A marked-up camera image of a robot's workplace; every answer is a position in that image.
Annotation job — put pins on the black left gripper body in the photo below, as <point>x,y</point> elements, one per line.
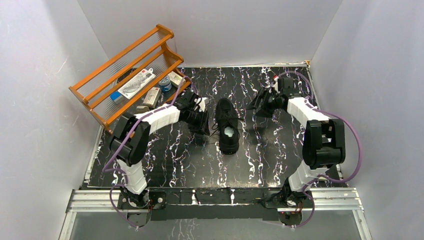
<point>200,120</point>

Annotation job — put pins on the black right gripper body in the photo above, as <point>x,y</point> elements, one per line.
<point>270,102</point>

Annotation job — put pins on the black mesh shoe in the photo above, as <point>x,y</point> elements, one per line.
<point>228,146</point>

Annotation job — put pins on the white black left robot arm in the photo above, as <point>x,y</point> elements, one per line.
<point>130,139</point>

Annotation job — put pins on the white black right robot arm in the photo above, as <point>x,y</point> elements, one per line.
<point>323,142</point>

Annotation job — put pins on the small green white box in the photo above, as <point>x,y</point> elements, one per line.
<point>176,79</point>

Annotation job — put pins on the blue tape roll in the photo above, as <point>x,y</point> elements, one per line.
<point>165,84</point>

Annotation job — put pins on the beige rectangular box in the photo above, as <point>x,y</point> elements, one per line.
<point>152,97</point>

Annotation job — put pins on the small grey block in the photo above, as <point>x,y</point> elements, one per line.
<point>140,109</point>

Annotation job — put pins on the white ruler set package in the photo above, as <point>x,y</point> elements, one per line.
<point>137,83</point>

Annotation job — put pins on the orange wooden shelf rack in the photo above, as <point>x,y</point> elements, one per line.
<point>150,52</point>

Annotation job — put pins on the blue eraser block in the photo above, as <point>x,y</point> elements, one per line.
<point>116,97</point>

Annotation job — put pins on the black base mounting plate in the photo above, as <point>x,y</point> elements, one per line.
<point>263,203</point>

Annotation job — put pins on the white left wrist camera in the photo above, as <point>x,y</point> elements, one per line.
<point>201,104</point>

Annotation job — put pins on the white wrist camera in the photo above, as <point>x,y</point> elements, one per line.
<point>201,104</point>
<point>275,86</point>

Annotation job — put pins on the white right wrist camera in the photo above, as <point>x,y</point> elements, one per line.
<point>275,86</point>

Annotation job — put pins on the aluminium frame rail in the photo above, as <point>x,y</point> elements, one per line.
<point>325,199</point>

